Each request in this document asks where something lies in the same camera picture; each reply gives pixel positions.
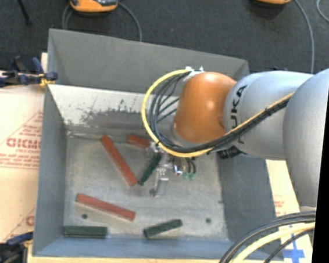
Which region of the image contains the grey metal bin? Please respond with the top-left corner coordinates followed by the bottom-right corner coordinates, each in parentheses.
top-left (25, 27), bottom-right (305, 263)

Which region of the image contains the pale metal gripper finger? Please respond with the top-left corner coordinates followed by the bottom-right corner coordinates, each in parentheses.
top-left (149, 170), bottom-right (162, 199)
top-left (157, 176), bottom-right (170, 198)

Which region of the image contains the brown cardboard board red print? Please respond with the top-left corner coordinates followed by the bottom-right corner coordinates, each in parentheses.
top-left (0, 80), bottom-right (312, 263)

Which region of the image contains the dark green flat block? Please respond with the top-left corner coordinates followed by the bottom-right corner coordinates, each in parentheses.
top-left (62, 222), bottom-right (109, 242)
top-left (137, 152), bottom-right (163, 188)
top-left (142, 215), bottom-right (184, 243)

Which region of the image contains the short red-brown flat block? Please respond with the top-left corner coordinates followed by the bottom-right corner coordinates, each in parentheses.
top-left (126, 134), bottom-right (152, 150)

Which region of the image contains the long red-brown flat block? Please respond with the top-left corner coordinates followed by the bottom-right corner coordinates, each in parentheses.
top-left (95, 134), bottom-right (142, 188)
top-left (73, 192), bottom-right (138, 223)

